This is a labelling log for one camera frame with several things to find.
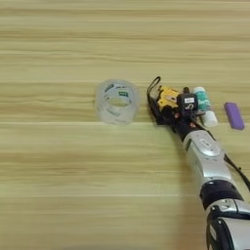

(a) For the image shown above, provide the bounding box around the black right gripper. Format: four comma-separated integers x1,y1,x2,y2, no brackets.
148,98,210,142

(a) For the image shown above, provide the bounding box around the yellow black tape measure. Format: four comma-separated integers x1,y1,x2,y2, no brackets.
146,76,182,126

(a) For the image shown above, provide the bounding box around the clear tape roll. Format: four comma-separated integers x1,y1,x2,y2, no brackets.
94,78,142,126

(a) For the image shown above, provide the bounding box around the purple eraser block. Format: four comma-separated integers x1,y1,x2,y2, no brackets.
224,102,246,131

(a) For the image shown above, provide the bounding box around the black box with white label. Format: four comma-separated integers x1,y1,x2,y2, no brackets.
176,92,199,117

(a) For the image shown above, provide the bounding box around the white green glue stick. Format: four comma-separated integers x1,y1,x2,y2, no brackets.
193,86,220,129

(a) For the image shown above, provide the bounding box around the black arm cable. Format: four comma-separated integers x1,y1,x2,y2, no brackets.
224,154,250,193

